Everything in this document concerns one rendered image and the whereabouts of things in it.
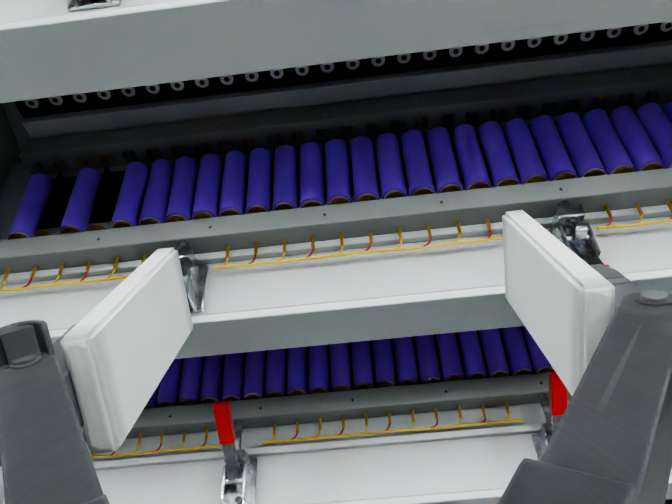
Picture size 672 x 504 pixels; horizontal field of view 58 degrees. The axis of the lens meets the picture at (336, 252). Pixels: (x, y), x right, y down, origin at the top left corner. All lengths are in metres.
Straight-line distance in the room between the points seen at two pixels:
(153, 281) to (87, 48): 0.21
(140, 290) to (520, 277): 0.11
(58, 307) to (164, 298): 0.29
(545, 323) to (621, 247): 0.29
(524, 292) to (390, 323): 0.25
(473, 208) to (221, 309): 0.19
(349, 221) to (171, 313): 0.25
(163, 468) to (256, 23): 0.40
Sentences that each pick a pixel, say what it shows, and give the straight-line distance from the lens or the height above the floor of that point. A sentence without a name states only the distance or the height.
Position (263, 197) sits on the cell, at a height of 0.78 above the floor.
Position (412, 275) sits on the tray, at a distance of 0.42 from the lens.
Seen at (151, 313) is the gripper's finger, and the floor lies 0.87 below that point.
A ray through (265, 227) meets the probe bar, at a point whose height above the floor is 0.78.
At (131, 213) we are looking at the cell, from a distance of 0.49.
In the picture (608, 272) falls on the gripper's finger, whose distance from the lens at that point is 0.17.
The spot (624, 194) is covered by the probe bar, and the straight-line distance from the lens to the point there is 0.46.
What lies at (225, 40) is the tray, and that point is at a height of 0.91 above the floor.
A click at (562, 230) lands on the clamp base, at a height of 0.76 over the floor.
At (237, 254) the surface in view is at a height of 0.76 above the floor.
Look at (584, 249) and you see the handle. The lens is 0.41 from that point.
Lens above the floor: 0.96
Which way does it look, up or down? 28 degrees down
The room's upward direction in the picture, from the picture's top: 8 degrees counter-clockwise
